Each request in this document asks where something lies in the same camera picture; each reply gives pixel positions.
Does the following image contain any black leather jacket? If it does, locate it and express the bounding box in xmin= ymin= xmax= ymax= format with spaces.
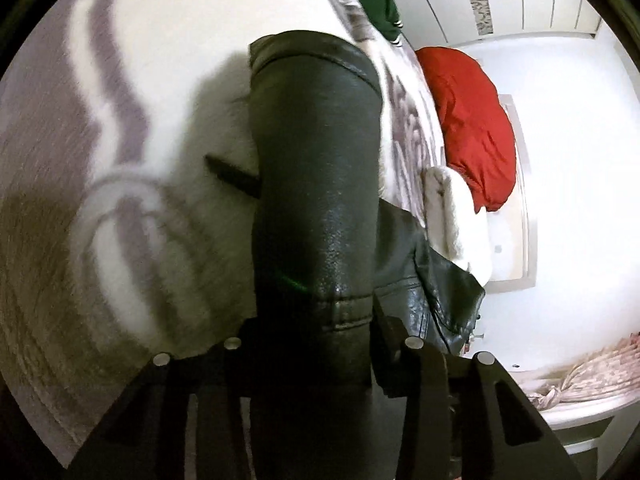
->
xmin=208 ymin=30 xmax=484 ymax=479

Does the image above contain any pink floral curtain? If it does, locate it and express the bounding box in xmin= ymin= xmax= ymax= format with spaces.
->
xmin=511 ymin=333 xmax=639 ymax=411

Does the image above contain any floral purple bed blanket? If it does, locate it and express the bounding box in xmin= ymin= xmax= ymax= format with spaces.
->
xmin=1 ymin=0 xmax=445 ymax=466

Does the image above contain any folded white fluffy garment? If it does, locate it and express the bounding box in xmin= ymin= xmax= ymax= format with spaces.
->
xmin=423 ymin=166 xmax=494 ymax=286

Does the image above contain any red duvet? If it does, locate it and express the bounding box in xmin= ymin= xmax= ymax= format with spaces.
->
xmin=416 ymin=47 xmax=516 ymax=212

